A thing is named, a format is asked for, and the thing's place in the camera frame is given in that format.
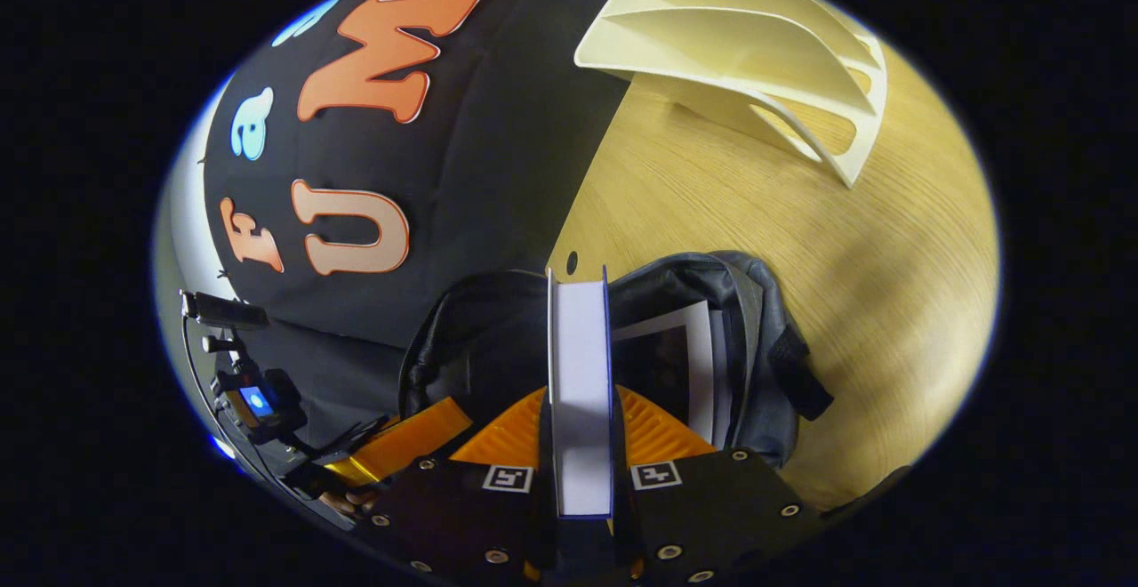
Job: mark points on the blue cover book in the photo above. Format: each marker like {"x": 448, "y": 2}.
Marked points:
{"x": 582, "y": 391}

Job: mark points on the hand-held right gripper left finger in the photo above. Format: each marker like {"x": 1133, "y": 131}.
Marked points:
{"x": 453, "y": 516}

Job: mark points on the cream plastic bookshelf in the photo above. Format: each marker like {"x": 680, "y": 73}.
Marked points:
{"x": 738, "y": 44}

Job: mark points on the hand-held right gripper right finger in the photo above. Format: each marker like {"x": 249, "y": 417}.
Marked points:
{"x": 711, "y": 516}

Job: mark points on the grey schoolbag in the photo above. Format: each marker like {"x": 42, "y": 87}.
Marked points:
{"x": 756, "y": 338}

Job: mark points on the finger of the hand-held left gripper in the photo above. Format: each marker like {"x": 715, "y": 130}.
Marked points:
{"x": 404, "y": 440}

